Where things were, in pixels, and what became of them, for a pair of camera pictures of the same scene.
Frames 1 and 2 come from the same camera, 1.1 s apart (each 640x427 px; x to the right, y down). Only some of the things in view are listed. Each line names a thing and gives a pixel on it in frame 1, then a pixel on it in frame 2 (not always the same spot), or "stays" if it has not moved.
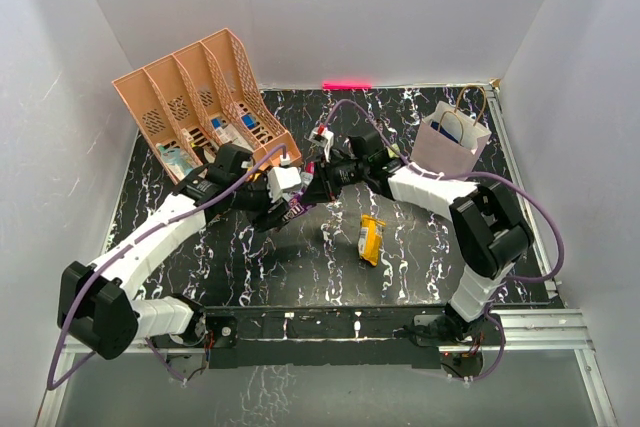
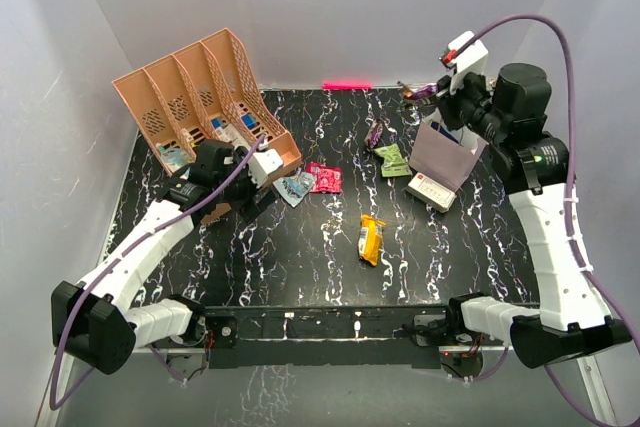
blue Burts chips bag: (442, 131) stays
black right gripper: (324, 188) → (447, 104)
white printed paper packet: (229, 133) stays
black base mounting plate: (317, 337) stays
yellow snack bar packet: (369, 238) stays
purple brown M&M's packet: (296, 206) → (420, 91)
